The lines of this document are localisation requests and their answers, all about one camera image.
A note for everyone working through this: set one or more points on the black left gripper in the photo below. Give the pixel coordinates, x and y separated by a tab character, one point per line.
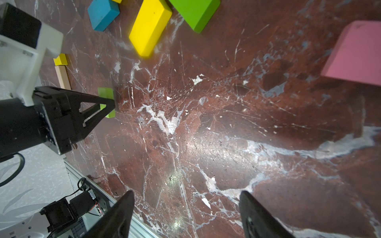
57	119

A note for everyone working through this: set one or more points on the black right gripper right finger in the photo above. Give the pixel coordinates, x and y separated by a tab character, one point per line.
257	221

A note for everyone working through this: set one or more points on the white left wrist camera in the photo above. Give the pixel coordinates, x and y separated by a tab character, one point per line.
25	41

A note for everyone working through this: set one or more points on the pink block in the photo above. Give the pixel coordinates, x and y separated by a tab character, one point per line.
356	55

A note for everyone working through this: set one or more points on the dark teal block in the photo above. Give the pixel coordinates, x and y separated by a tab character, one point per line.
102	13

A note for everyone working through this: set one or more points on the beige wooden block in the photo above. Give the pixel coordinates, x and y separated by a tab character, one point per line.
63	77

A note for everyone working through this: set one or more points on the small yellow block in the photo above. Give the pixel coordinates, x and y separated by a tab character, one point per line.
61	60

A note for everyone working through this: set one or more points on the left green-lit circuit board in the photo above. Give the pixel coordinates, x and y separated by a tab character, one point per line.
64	215

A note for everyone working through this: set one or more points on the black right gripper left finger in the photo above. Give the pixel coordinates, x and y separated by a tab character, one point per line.
117	221

